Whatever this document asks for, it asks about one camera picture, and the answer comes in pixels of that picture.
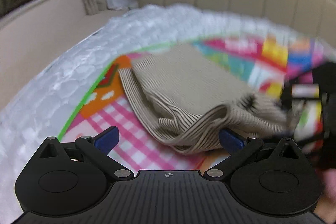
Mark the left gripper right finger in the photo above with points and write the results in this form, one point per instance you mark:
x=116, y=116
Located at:
x=240, y=149

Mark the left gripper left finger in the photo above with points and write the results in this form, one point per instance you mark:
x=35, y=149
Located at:
x=96, y=149

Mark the beige striped knit garment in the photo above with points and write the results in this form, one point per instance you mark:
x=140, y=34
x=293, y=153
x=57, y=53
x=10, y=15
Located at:
x=183, y=100

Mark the white quilted mattress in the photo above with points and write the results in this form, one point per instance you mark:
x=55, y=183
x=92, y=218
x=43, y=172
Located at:
x=45, y=104

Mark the colourful cartoon play mat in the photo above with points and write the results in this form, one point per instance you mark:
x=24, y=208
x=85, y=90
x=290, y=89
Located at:
x=263, y=64

